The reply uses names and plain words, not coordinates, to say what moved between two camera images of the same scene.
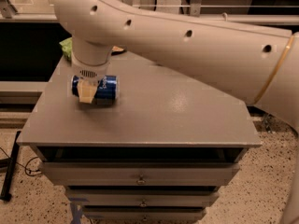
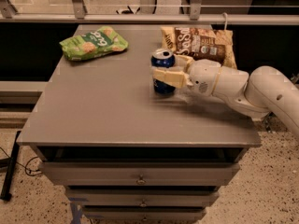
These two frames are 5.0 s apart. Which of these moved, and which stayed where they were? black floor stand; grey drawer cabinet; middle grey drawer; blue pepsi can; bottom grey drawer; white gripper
Moved: white gripper; blue pepsi can
Stayed: grey drawer cabinet; bottom grey drawer; black floor stand; middle grey drawer
